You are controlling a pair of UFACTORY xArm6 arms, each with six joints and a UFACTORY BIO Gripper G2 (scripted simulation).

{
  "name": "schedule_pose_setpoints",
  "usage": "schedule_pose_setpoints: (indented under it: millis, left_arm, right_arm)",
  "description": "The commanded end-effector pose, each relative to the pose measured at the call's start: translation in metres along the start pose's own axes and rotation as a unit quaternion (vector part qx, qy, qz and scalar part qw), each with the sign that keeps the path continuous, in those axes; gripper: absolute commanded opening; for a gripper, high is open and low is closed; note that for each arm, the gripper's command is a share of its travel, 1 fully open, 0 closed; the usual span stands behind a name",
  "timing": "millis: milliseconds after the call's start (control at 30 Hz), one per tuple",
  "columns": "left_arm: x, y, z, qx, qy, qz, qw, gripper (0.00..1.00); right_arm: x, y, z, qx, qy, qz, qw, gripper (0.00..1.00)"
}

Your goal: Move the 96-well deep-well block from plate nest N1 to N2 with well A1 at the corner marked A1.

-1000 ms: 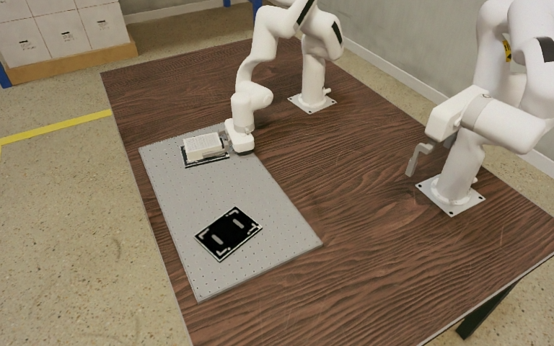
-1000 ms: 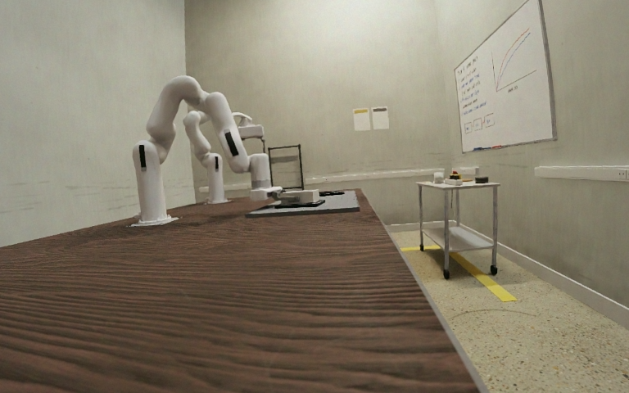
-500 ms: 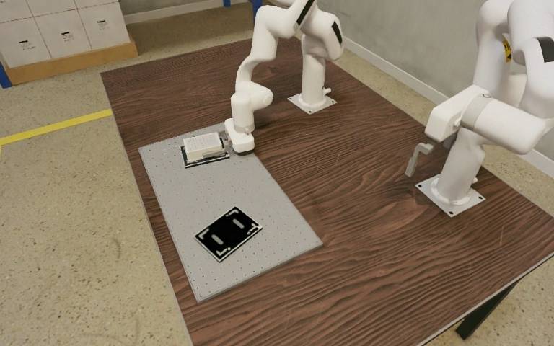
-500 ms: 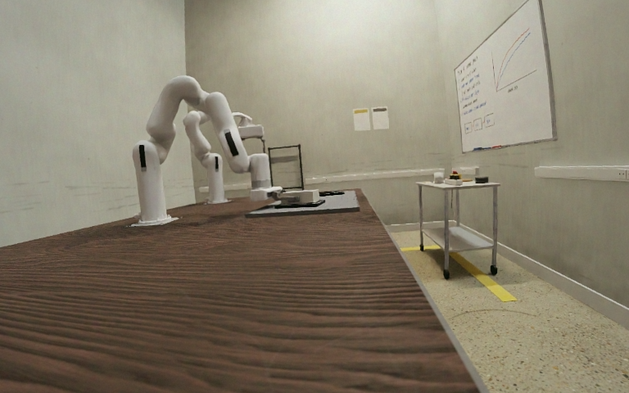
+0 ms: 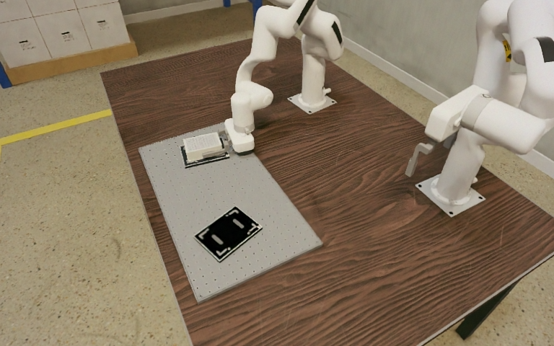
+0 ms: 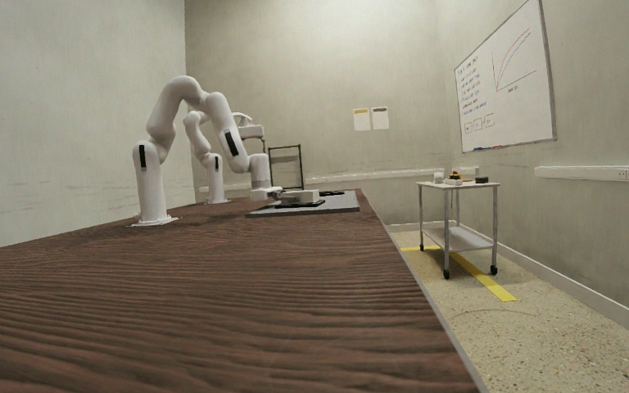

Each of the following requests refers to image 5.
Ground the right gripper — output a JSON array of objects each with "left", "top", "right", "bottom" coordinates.
[{"left": 202, "top": 118, "right": 255, "bottom": 158}]

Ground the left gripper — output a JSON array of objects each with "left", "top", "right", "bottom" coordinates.
[{"left": 405, "top": 85, "right": 490, "bottom": 177}]

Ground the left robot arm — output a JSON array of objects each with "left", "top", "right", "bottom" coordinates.
[{"left": 430, "top": 0, "right": 554, "bottom": 206}]

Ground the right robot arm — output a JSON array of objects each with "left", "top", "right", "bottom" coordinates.
[{"left": 231, "top": 0, "right": 344, "bottom": 133}]

